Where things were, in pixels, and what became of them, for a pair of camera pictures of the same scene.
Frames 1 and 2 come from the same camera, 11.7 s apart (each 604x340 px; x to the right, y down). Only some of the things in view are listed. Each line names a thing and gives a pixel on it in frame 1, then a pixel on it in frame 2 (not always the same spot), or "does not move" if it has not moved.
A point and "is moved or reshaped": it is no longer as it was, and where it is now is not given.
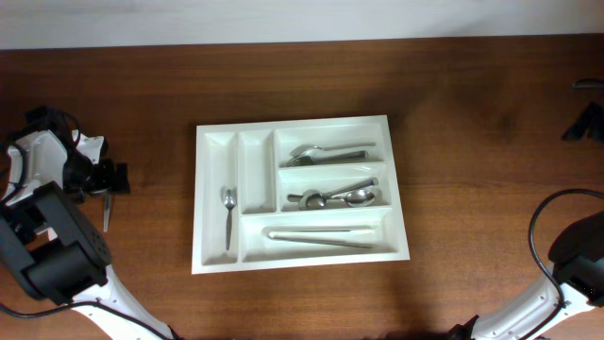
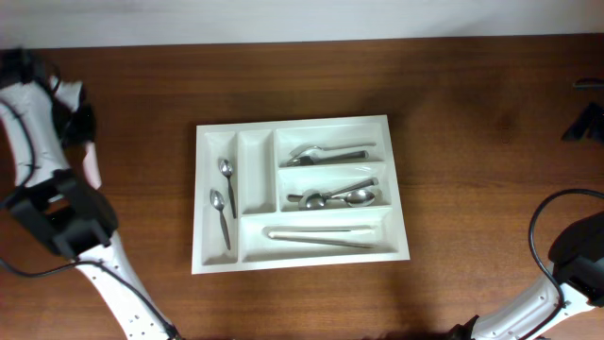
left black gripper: [103, 180] -> [81, 129]
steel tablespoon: [358, 198] does not move
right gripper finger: [592, 122] does not move
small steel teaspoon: [230, 199] -> [226, 168]
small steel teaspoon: [107, 210] is moved or reshaped
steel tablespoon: [314, 199] does not move
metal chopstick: [267, 231] does not move
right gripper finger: [590, 117] does not move
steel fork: [309, 160] does not move
